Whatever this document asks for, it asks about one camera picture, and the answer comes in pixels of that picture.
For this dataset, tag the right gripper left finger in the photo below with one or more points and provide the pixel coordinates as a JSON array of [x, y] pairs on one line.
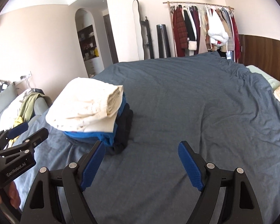
[[43, 204]]

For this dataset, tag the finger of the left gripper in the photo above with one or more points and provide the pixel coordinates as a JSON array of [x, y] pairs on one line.
[[30, 143], [7, 135]]

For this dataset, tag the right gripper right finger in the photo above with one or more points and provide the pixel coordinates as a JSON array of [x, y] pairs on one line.
[[239, 205]]

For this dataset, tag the cream white shorts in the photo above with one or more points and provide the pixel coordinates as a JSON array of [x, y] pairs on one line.
[[83, 103]]

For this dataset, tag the person's left hand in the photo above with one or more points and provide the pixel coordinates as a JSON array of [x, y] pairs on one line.
[[13, 195]]

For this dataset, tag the yellow garment on chair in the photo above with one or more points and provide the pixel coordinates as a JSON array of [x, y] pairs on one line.
[[16, 125]]

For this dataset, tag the olive green garment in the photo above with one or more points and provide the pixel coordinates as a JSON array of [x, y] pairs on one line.
[[27, 107]]

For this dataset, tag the grey armchair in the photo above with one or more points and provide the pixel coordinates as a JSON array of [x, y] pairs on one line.
[[11, 101]]

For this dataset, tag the blue folded garment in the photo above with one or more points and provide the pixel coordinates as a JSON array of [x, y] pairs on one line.
[[105, 130]]

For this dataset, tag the grey-blue duvet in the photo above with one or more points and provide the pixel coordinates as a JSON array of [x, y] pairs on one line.
[[226, 113]]

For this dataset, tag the black folded garment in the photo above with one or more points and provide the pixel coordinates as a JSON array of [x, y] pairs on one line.
[[109, 150]]

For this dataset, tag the navy folded garment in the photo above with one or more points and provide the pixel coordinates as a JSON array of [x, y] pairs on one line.
[[121, 135]]

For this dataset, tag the dark wooden door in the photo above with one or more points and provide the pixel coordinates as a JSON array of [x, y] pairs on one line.
[[110, 38]]

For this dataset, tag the pale green pillow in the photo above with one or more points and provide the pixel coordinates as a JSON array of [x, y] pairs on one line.
[[274, 83]]

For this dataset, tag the wooden headboard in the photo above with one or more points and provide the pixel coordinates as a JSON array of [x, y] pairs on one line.
[[261, 52]]

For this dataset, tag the wavy floor mirror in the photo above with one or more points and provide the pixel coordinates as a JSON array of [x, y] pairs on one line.
[[137, 23]]

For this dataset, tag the black cylindrical tower fan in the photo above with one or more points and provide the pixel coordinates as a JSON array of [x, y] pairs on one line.
[[163, 41]]

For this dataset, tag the black ladder stand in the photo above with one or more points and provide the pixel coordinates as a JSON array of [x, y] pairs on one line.
[[147, 39]]

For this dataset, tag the hanging clothes on rack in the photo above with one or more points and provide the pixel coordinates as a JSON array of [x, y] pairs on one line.
[[203, 30]]

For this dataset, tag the wooden clothes rack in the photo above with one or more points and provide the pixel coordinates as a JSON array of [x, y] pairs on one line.
[[198, 3]]

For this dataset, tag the arched wall shelf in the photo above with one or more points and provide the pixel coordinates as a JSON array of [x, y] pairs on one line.
[[88, 42]]

